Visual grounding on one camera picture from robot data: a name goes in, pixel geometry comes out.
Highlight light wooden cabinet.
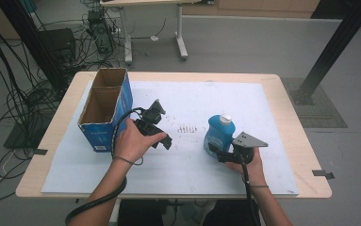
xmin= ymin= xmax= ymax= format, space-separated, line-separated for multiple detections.
xmin=181 ymin=0 xmax=322 ymax=19

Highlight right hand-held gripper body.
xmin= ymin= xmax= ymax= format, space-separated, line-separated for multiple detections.
xmin=227 ymin=131 xmax=270 ymax=165

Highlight tangle of black floor cables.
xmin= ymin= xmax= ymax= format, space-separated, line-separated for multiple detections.
xmin=0 ymin=0 xmax=129 ymax=203

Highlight white table mat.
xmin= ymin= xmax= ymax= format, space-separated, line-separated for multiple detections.
xmin=41 ymin=80 xmax=300 ymax=196

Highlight dark floor plate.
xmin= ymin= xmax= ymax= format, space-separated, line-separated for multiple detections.
xmin=3 ymin=105 xmax=59 ymax=150

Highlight blue bottle with white cap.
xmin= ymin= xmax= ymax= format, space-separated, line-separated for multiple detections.
xmin=203 ymin=113 xmax=237 ymax=160

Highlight person's right leg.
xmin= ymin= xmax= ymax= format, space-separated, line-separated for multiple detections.
xmin=201 ymin=199 xmax=261 ymax=226

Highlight thin white cable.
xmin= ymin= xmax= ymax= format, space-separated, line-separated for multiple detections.
xmin=1 ymin=150 xmax=16 ymax=168

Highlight thick black gripper cable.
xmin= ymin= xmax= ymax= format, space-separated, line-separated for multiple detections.
xmin=235 ymin=150 xmax=262 ymax=226
xmin=64 ymin=106 xmax=146 ymax=226

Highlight white desk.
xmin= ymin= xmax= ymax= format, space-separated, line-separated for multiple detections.
xmin=99 ymin=0 xmax=215 ymax=66

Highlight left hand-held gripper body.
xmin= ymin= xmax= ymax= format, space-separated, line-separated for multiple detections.
xmin=133 ymin=98 xmax=167 ymax=137

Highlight black metal stand post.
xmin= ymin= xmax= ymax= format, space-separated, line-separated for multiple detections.
xmin=0 ymin=0 xmax=71 ymax=95
xmin=289 ymin=0 xmax=361 ymax=106

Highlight person's right hand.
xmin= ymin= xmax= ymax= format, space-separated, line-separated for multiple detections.
xmin=224 ymin=147 xmax=268 ymax=189

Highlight black computer tower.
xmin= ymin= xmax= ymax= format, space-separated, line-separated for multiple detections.
xmin=87 ymin=8 xmax=115 ymax=55

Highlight person's left leg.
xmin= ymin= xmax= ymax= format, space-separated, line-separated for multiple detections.
xmin=117 ymin=199 xmax=167 ymax=226

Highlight blue cardboard box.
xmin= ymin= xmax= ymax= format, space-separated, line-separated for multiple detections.
xmin=77 ymin=67 xmax=134 ymax=153

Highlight person's left hand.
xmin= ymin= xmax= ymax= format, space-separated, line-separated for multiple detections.
xmin=113 ymin=118 xmax=169 ymax=165

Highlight person's leg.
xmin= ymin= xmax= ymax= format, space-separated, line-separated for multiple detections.
xmin=117 ymin=199 xmax=167 ymax=226
xmin=201 ymin=199 xmax=261 ymax=226

